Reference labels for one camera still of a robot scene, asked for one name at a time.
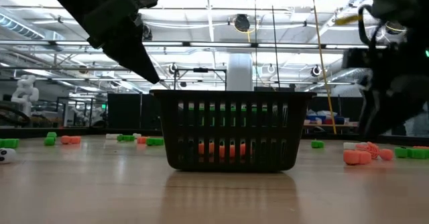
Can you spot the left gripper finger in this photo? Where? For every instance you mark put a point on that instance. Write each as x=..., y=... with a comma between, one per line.
x=134, y=56

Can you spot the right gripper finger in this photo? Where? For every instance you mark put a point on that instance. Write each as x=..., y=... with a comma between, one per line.
x=367, y=113
x=392, y=113

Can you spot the white block decoration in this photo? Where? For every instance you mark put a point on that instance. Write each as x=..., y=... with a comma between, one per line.
x=112, y=136
x=350, y=145

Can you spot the orange ball decoration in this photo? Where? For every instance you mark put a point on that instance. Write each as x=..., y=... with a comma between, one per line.
x=386, y=154

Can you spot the orange pumpkin decoration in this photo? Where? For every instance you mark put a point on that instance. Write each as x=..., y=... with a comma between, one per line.
x=357, y=157

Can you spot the wide green block decoration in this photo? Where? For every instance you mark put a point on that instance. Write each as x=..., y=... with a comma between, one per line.
x=9, y=143
x=419, y=153

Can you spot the small green block decoration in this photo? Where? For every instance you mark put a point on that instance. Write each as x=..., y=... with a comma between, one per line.
x=49, y=141
x=51, y=134
x=317, y=143

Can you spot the small white decoration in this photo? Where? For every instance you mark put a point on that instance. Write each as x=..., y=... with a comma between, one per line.
x=136, y=135

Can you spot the orange block decoration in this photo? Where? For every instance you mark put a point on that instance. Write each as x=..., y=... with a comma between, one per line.
x=142, y=139
x=75, y=139

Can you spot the round orange decoration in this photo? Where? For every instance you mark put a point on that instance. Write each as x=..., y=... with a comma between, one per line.
x=65, y=139

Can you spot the long orange bone decoration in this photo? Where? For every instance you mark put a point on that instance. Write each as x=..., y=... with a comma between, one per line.
x=222, y=152

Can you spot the white skull decoration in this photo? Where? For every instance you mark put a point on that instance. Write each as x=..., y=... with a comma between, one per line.
x=6, y=155

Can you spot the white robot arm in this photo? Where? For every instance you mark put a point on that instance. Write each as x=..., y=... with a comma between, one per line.
x=25, y=93

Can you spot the flat orange decoration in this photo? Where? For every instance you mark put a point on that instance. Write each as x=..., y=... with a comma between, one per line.
x=420, y=147

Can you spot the wooden side table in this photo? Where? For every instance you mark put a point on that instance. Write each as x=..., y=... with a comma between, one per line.
x=345, y=126

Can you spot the blue storage bin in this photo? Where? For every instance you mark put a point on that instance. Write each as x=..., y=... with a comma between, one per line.
x=315, y=117
x=339, y=120

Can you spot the grey cloth cover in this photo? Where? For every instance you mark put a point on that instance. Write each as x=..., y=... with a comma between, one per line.
x=419, y=125

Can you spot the red storage bin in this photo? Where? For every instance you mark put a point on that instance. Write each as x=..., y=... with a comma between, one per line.
x=328, y=121

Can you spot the white plastic bags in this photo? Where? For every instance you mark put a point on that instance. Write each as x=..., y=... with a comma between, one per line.
x=321, y=112

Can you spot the black partition panel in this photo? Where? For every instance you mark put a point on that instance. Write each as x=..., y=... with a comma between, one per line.
x=127, y=111

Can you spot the grey horizontal pipe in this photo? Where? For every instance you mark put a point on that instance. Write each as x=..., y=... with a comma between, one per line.
x=67, y=68

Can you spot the long ceiling light bar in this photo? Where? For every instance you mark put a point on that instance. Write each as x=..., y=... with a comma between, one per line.
x=218, y=44

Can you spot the white round column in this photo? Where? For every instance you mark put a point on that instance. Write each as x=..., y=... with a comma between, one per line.
x=239, y=71

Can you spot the black plastic slotted basket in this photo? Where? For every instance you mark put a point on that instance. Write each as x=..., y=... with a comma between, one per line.
x=231, y=130

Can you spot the black framed glass enclosure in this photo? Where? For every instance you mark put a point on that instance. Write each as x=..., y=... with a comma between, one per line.
x=82, y=98

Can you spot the black table edge frame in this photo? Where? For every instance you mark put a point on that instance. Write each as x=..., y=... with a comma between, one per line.
x=67, y=132

